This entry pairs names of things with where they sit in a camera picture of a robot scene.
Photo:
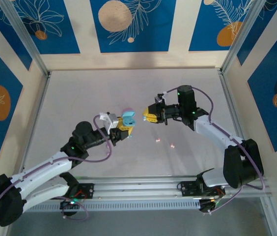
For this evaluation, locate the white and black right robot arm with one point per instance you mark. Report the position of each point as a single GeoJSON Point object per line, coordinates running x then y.
{"type": "Point", "coordinates": [214, 132]}

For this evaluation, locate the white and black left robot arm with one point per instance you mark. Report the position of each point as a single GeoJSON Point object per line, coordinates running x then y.
{"type": "Point", "coordinates": [42, 169]}

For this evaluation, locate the black electronics box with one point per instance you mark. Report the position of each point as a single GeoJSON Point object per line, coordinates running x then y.
{"type": "Point", "coordinates": [68, 205]}
{"type": "Point", "coordinates": [207, 205]}

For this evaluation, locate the blue poster beige circle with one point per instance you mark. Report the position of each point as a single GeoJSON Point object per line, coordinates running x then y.
{"type": "Point", "coordinates": [153, 37]}

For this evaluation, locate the blue poster dark circle flower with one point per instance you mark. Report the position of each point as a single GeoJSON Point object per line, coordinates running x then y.
{"type": "Point", "coordinates": [263, 98]}

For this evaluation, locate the blue poster orange circle feather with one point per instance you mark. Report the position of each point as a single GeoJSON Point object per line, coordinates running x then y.
{"type": "Point", "coordinates": [202, 24]}

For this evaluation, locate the blue poster large orange oval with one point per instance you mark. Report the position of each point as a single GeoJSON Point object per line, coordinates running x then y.
{"type": "Point", "coordinates": [6, 73]}

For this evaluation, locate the blue poster white flower outline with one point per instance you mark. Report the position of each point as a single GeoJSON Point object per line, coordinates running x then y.
{"type": "Point", "coordinates": [62, 37]}

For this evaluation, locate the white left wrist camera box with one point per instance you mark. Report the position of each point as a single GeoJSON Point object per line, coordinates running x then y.
{"type": "Point", "coordinates": [110, 121]}

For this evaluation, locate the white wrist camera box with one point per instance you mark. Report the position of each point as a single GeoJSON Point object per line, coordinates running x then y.
{"type": "Point", "coordinates": [158, 99]}
{"type": "Point", "coordinates": [110, 121]}

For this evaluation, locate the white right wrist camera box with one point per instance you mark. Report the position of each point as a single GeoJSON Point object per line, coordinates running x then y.
{"type": "Point", "coordinates": [158, 99]}

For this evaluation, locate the aluminium side rail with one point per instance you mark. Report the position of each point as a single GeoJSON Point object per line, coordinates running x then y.
{"type": "Point", "coordinates": [230, 98]}
{"type": "Point", "coordinates": [38, 115]}

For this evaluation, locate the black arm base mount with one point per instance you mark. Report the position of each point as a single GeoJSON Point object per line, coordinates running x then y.
{"type": "Point", "coordinates": [88, 190]}
{"type": "Point", "coordinates": [188, 189]}

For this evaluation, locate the wide aluminium base rail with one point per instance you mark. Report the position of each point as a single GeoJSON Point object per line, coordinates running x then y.
{"type": "Point", "coordinates": [141, 186]}

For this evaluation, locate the aluminium frame post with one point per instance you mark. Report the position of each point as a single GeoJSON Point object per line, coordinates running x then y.
{"type": "Point", "coordinates": [250, 27]}
{"type": "Point", "coordinates": [268, 216]}
{"type": "Point", "coordinates": [29, 39]}

